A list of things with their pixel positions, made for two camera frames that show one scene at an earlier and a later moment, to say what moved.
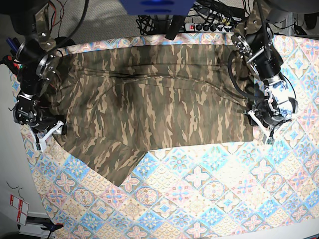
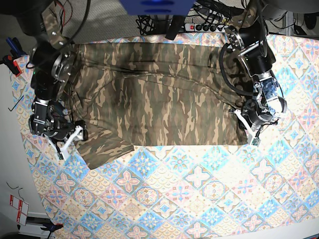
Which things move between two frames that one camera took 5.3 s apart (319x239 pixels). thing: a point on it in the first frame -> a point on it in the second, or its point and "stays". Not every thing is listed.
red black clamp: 13,65 stays
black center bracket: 175,27 stays
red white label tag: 22,207 stays
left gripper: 44,127 -> 62,137
